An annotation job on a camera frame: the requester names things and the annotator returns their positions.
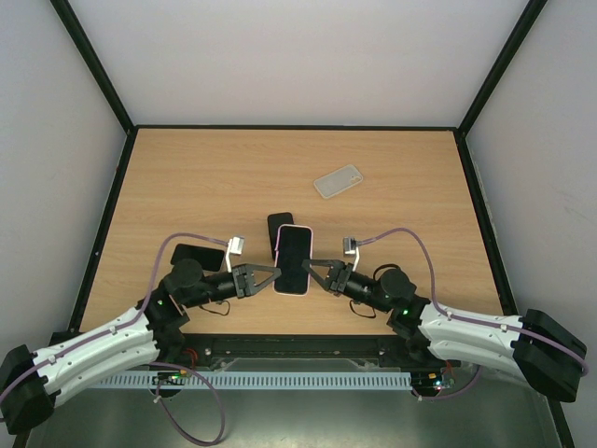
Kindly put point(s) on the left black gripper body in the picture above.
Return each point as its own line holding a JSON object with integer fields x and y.
{"x": 238, "y": 272}

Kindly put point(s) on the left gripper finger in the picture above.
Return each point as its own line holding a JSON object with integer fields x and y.
{"x": 264, "y": 281}
{"x": 272, "y": 270}

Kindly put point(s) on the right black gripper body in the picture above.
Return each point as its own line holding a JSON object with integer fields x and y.
{"x": 340, "y": 277}

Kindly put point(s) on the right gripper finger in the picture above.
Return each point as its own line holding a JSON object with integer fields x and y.
{"x": 329, "y": 263}
{"x": 322, "y": 281}

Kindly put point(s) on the black phone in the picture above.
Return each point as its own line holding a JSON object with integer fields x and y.
{"x": 293, "y": 259}
{"x": 211, "y": 259}

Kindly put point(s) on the pink phone case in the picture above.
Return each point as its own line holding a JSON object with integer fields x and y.
{"x": 293, "y": 259}

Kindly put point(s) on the clear phone case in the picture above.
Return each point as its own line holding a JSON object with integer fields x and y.
{"x": 337, "y": 182}

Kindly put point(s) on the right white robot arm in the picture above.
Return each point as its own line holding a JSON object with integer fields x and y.
{"x": 534, "y": 348}

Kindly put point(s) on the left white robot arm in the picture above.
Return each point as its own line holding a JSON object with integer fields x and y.
{"x": 34, "y": 383}

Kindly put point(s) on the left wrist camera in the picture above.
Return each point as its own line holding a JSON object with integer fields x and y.
{"x": 234, "y": 248}

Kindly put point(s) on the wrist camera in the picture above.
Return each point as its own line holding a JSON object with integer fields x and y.
{"x": 234, "y": 248}
{"x": 350, "y": 249}

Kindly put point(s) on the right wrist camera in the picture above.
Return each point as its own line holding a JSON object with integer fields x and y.
{"x": 350, "y": 249}

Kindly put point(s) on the black front rail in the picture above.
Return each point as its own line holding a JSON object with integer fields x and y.
{"x": 385, "y": 351}

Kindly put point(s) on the slotted cable duct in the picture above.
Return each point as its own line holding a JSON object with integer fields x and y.
{"x": 263, "y": 380}

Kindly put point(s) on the black enclosure frame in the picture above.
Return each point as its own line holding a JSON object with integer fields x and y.
{"x": 522, "y": 28}

